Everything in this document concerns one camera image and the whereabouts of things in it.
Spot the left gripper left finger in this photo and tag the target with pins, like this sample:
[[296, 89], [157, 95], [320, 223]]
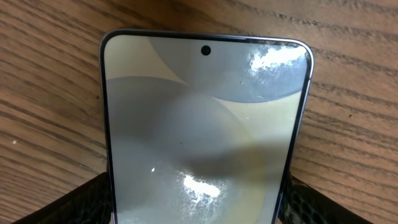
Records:
[[90, 203]]

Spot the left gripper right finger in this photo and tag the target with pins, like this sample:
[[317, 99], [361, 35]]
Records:
[[302, 204]]

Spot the Samsung Galaxy smartphone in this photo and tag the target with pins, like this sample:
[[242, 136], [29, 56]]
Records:
[[200, 128]]

